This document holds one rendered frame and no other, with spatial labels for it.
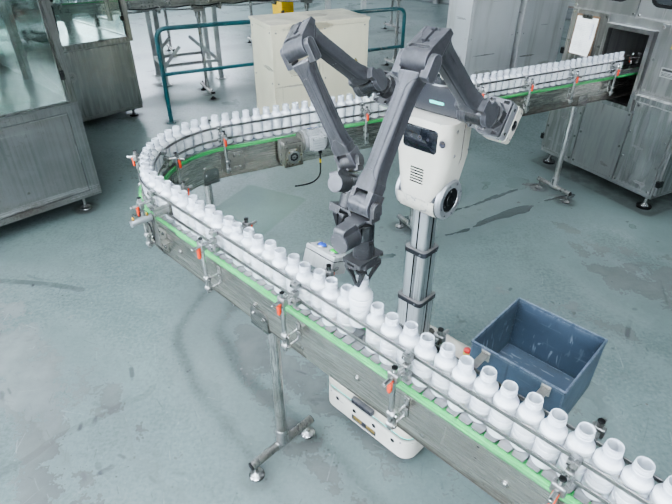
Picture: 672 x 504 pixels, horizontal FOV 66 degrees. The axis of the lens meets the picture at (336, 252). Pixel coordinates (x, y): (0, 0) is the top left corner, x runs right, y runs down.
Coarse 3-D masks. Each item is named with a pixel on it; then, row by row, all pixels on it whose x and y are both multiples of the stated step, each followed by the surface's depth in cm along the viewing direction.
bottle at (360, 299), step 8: (368, 280) 146; (352, 288) 149; (360, 288) 146; (368, 288) 148; (352, 296) 147; (360, 296) 146; (368, 296) 147; (352, 304) 148; (360, 304) 147; (368, 304) 148; (352, 312) 150; (360, 312) 149; (368, 312) 150; (352, 320) 152; (360, 320) 151
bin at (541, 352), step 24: (504, 312) 178; (528, 312) 184; (480, 336) 169; (504, 336) 189; (528, 336) 188; (552, 336) 180; (576, 336) 174; (600, 336) 168; (480, 360) 161; (504, 360) 159; (528, 360) 188; (552, 360) 185; (576, 360) 177; (528, 384) 157; (552, 384) 151; (576, 384) 157; (552, 408) 154
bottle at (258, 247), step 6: (258, 234) 179; (252, 240) 178; (258, 240) 176; (252, 246) 179; (258, 246) 177; (264, 246) 179; (252, 252) 178; (258, 252) 177; (252, 258) 180; (252, 264) 182; (258, 264) 180; (258, 270) 182; (258, 276) 183
